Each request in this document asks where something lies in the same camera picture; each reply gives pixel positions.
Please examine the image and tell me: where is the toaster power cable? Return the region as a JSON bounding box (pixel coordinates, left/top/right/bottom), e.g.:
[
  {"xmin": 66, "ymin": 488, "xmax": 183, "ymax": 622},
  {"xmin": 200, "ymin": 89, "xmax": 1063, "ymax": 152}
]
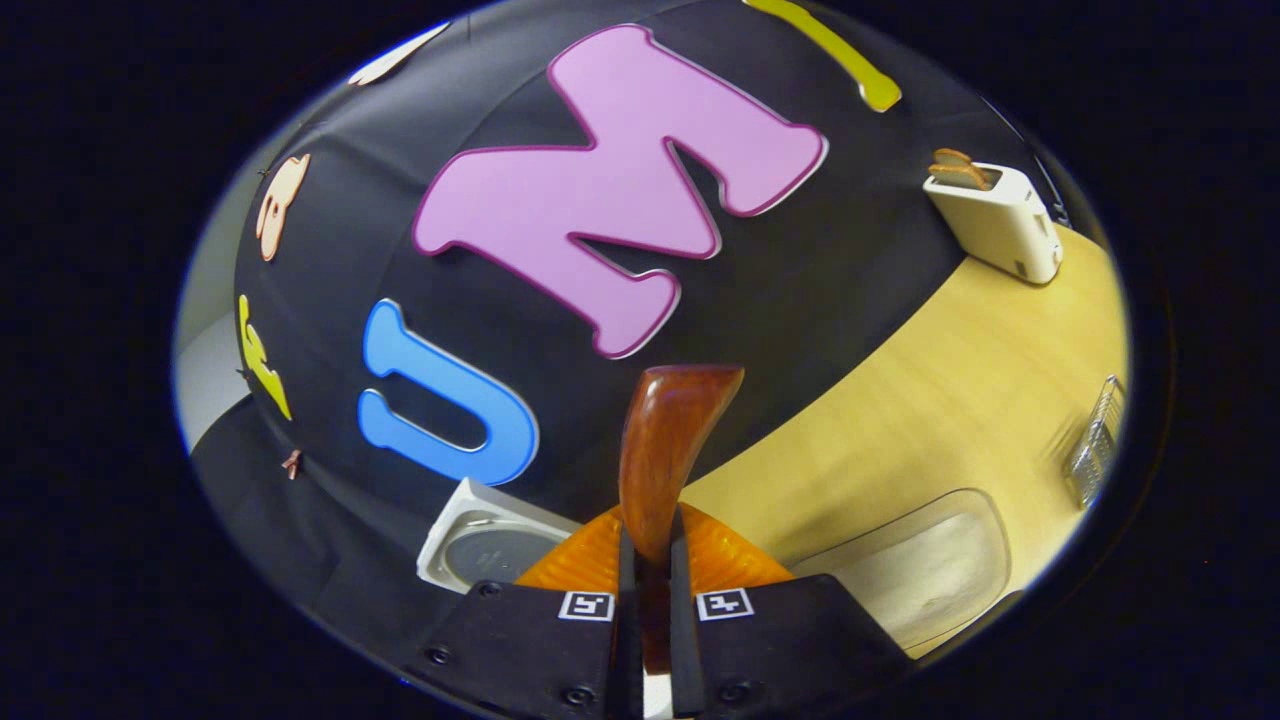
[{"xmin": 1030, "ymin": 150, "xmax": 1073, "ymax": 229}]

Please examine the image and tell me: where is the white toaster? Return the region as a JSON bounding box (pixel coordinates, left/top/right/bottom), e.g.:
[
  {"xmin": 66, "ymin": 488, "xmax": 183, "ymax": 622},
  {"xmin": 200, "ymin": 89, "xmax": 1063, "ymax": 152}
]
[{"xmin": 922, "ymin": 162, "xmax": 1064, "ymax": 286}]

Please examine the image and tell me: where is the clear box of rice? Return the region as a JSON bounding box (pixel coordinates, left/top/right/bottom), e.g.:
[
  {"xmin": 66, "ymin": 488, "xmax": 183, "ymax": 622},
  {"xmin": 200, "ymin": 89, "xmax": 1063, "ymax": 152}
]
[{"xmin": 790, "ymin": 488, "xmax": 1013, "ymax": 651}]

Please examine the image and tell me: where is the brown wooden spoon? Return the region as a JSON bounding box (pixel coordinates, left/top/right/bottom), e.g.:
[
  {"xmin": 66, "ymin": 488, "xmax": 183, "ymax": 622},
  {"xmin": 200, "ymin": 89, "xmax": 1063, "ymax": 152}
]
[{"xmin": 618, "ymin": 365, "xmax": 746, "ymax": 676}]

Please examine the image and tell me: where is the metal wire chopstick holder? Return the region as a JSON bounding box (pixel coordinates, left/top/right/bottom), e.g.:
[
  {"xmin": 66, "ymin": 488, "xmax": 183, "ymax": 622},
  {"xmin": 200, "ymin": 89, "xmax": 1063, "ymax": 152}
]
[{"xmin": 1062, "ymin": 375, "xmax": 1127, "ymax": 511}]

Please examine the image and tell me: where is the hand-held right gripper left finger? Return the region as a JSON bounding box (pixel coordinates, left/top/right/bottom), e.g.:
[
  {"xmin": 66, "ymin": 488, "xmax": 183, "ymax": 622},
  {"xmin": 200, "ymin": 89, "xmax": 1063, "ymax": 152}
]
[{"xmin": 405, "ymin": 505, "xmax": 642, "ymax": 720}]

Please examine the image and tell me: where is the white rice cooker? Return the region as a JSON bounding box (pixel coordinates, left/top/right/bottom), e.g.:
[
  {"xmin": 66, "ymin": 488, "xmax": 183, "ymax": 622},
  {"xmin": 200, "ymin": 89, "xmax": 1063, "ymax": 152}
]
[{"xmin": 415, "ymin": 478, "xmax": 583, "ymax": 596}]

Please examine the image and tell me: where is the black backdrop cloth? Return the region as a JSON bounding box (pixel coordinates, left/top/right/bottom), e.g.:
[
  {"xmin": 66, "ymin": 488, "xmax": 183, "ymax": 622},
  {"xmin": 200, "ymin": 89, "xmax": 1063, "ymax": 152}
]
[{"xmin": 190, "ymin": 0, "xmax": 1063, "ymax": 691}]

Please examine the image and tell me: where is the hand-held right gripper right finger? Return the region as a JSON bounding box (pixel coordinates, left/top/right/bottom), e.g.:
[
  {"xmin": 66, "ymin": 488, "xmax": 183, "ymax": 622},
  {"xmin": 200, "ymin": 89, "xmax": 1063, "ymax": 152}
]
[{"xmin": 667, "ymin": 503, "xmax": 916, "ymax": 719}]

